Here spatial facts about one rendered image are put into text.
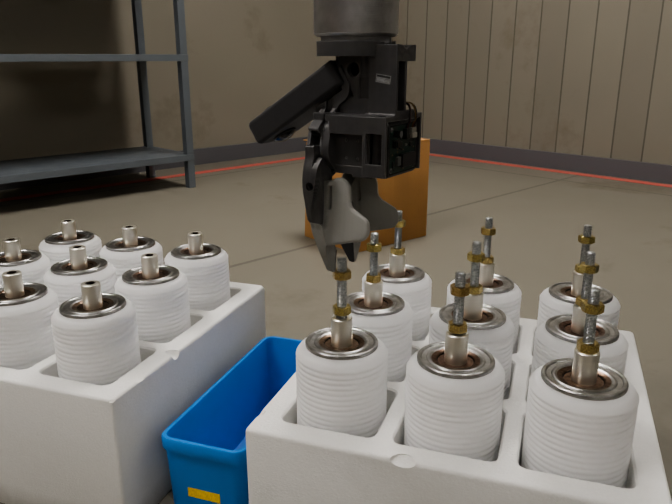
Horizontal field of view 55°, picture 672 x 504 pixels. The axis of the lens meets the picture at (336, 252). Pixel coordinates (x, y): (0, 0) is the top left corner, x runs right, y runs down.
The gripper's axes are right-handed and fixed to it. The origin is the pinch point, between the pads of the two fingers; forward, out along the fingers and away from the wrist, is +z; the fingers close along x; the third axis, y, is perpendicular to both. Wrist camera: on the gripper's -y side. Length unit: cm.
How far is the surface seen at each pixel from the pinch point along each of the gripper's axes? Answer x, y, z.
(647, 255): 141, 14, 35
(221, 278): 16.1, -30.7, 13.3
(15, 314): -12.4, -37.3, 10.8
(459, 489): -4.2, 16.0, 18.7
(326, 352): -2.9, 0.8, 9.6
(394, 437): -2.0, 8.2, 17.3
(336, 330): -1.0, 0.7, 8.0
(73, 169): 95, -176, 21
